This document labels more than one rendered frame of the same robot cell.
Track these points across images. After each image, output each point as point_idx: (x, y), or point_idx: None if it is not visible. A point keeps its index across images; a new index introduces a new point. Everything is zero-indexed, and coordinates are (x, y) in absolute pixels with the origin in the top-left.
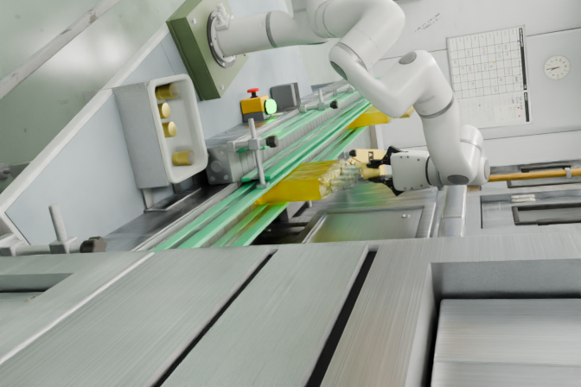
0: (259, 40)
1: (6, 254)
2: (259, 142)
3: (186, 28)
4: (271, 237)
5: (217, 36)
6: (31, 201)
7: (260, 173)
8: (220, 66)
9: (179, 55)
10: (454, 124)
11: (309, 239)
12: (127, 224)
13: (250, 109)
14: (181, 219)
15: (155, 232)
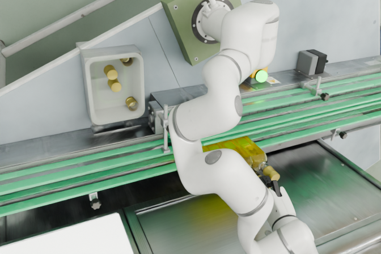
0: (219, 39)
1: None
2: (165, 124)
3: (169, 11)
4: None
5: (202, 20)
6: None
7: (164, 142)
8: (202, 42)
9: (169, 26)
10: (249, 229)
11: (194, 197)
12: (67, 132)
13: None
14: (79, 151)
15: (50, 155)
